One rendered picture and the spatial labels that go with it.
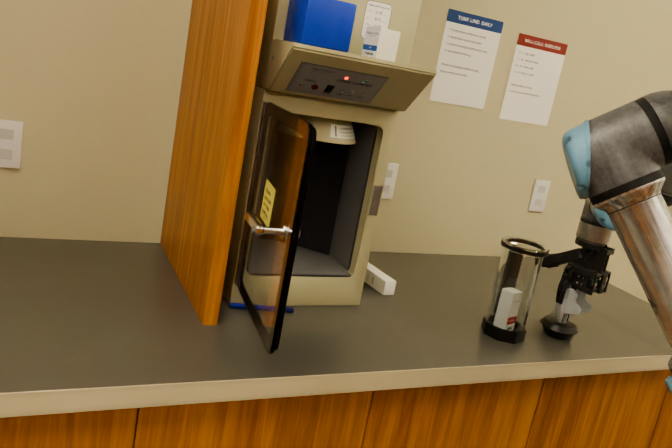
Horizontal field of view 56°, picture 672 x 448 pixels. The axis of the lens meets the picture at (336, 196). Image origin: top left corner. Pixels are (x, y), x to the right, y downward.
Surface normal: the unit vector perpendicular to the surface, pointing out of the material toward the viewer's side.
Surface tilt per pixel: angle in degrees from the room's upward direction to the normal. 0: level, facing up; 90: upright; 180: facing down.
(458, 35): 90
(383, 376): 90
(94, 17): 90
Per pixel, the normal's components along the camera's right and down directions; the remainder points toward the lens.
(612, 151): -0.30, -0.04
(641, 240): -0.62, 0.11
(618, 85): 0.41, 0.27
